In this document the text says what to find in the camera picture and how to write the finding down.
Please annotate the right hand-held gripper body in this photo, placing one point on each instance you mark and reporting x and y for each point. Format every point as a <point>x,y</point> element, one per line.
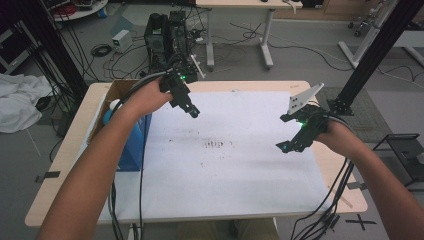
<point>313,123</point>

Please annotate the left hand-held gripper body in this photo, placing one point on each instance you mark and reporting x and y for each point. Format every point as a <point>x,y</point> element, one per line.
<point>176,87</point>

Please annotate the cardboard box with blue side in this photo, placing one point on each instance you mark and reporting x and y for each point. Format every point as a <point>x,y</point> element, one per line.
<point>133,151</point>

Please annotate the person's left hand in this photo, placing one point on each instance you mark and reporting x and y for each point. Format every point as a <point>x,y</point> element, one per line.
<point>148,98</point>

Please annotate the person's right hand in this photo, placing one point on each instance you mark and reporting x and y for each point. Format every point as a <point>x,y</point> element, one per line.
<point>341,138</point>

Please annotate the black computer tower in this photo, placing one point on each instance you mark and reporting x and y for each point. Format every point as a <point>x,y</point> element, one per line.
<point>177,31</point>
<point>156,40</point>

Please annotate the grey floor mat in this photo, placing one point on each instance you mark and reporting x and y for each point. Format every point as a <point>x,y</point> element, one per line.
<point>370,110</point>

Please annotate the small white box device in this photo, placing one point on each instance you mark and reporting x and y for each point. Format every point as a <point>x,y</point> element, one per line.
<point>121,40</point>

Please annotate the small grey tape piece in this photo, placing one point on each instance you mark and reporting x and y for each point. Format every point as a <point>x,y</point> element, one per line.
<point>358,185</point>

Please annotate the white foam mat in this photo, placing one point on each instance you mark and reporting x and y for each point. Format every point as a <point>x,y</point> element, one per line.
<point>216,190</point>

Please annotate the black metal stand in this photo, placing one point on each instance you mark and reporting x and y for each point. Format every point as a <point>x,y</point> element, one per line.
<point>411,160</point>

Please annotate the black tape cross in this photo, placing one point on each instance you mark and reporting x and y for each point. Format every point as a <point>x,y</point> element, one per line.
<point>360,221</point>

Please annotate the white desk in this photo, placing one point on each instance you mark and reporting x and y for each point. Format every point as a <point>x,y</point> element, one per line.
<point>246,3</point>

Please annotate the office chair base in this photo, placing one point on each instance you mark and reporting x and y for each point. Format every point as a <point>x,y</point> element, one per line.
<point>361,25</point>

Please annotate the person's khaki trousers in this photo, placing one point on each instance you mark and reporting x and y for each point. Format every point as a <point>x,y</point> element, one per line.
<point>206,230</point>

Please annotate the round white table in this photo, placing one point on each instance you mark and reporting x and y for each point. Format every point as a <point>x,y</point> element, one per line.
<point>88,11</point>

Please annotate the black tape strip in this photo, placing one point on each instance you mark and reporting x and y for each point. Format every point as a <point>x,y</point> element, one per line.
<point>48,175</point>

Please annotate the white cloth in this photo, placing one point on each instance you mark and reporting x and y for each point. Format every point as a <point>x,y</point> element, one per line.
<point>20,103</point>

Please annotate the white stand frame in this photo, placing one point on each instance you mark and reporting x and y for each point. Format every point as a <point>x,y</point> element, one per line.
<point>365,41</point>

